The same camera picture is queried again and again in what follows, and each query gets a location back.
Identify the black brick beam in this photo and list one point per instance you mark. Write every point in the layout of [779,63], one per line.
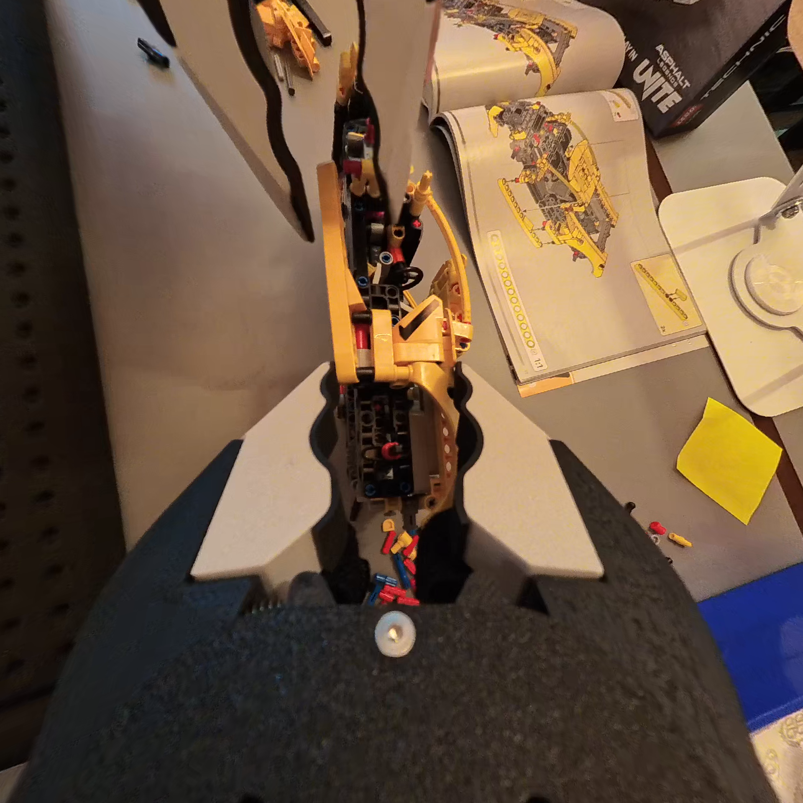
[317,25]

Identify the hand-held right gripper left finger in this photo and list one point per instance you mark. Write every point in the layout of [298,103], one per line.
[263,502]

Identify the large pile of brick pins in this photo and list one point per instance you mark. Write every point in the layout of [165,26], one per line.
[392,539]

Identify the dark toy set box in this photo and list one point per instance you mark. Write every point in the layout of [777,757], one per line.
[690,63]

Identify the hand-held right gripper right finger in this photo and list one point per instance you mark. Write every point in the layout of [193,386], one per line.
[533,502]

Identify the pile of yellow brick parts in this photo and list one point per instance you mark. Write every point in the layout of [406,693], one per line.
[295,37]

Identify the blue plastic bin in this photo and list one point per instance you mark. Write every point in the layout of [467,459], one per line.
[765,659]

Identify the white stand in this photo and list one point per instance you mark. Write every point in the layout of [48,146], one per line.
[702,238]

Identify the grey desk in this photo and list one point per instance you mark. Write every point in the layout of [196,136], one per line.
[188,251]

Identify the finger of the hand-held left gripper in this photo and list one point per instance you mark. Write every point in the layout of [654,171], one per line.
[401,63]
[226,63]

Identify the small group of brick pins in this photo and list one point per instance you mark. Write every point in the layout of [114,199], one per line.
[655,526]

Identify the open instruction booklet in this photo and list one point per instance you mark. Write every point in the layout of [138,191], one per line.
[552,313]

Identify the black perforated chair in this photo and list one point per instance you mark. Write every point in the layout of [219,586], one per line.
[37,376]

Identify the yellow brick car model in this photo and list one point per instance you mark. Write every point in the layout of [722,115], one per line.
[339,282]

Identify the yellow sticky note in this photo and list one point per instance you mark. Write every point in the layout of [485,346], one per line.
[728,458]

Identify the black brick pin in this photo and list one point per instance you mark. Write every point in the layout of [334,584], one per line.
[154,53]

